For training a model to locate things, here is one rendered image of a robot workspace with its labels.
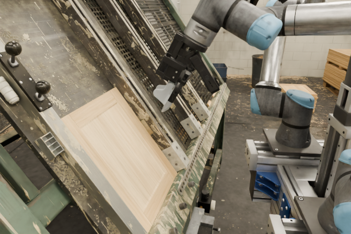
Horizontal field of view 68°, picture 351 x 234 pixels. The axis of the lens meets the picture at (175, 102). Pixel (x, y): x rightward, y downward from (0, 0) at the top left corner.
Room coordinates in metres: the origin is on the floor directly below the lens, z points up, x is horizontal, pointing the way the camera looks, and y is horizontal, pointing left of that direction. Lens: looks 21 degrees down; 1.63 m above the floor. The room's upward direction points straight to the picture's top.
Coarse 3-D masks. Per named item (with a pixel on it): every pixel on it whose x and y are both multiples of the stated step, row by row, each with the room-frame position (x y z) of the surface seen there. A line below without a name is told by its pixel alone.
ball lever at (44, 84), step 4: (40, 80) 0.64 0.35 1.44; (44, 80) 0.65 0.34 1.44; (36, 84) 0.63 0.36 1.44; (40, 84) 0.63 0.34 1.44; (44, 84) 0.63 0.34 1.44; (48, 84) 0.64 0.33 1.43; (36, 88) 0.63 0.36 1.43; (40, 88) 0.63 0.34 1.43; (44, 88) 0.63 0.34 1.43; (48, 88) 0.64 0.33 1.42; (40, 92) 0.63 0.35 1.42; (44, 92) 0.63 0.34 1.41; (48, 92) 0.64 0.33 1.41; (36, 96) 0.71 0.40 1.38; (40, 96) 0.69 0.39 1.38; (40, 100) 0.70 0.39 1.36
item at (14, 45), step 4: (8, 44) 0.65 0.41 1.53; (12, 44) 0.65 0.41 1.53; (16, 44) 0.66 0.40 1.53; (8, 48) 0.65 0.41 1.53; (12, 48) 0.65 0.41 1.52; (16, 48) 0.65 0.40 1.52; (20, 48) 0.66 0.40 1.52; (8, 52) 0.65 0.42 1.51; (12, 52) 0.65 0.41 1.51; (16, 52) 0.65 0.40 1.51; (20, 52) 0.66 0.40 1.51; (12, 56) 0.69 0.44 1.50; (8, 60) 0.73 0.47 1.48; (12, 60) 0.71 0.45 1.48; (12, 64) 0.72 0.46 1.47; (16, 64) 0.73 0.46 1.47
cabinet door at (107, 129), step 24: (120, 96) 1.07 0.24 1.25; (72, 120) 0.78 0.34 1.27; (96, 120) 0.86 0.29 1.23; (120, 120) 0.96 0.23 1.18; (96, 144) 0.78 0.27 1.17; (120, 144) 0.87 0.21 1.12; (144, 144) 0.97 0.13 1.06; (120, 168) 0.78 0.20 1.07; (144, 168) 0.87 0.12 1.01; (168, 168) 0.98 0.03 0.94; (120, 192) 0.71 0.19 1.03; (144, 192) 0.79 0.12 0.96; (144, 216) 0.71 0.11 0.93
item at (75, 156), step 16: (0, 48) 0.75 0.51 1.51; (0, 64) 0.72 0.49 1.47; (32, 112) 0.69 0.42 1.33; (48, 112) 0.71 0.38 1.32; (48, 128) 0.68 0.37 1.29; (64, 128) 0.71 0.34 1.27; (64, 144) 0.67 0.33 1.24; (80, 160) 0.67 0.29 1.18; (80, 176) 0.65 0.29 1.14; (96, 176) 0.67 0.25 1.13; (96, 192) 0.64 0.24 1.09; (112, 192) 0.66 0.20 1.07; (112, 208) 0.63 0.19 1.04; (128, 208) 0.66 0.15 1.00; (128, 224) 0.62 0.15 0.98
